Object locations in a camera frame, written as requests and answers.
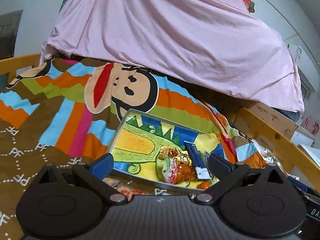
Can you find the red white snack packet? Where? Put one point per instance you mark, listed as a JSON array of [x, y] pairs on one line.
[[171, 171]]

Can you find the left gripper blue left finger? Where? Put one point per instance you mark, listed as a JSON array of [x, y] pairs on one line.
[[99, 168]]

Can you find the orange candy bag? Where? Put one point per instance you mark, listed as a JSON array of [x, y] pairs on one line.
[[185, 173]]

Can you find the brown monkey pattern blanket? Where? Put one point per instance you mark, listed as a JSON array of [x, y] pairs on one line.
[[49, 118]]

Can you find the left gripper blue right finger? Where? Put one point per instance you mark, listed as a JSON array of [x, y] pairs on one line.
[[224, 170]]

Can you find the grey door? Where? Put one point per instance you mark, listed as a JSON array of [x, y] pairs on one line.
[[9, 24]]

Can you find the orange mandarin fruit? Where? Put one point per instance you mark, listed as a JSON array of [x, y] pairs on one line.
[[204, 185]]

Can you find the pink biscuit packet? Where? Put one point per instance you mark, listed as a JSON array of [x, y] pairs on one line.
[[125, 189]]

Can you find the white floral pillow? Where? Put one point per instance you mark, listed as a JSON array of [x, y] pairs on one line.
[[270, 158]]

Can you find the white cabinet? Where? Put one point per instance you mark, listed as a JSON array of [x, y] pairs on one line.
[[308, 74]]

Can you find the blue snack packet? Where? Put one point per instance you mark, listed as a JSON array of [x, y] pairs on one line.
[[200, 168]]

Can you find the pink draped sheet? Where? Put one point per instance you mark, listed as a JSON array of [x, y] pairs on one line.
[[216, 44]]

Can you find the illustrated metal tray box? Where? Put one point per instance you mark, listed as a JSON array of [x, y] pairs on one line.
[[137, 144]]

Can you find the gold foil snack packet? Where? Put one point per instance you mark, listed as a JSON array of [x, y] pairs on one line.
[[173, 153]]

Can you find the wooden bed frame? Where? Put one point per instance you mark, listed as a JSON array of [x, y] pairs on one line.
[[272, 130]]

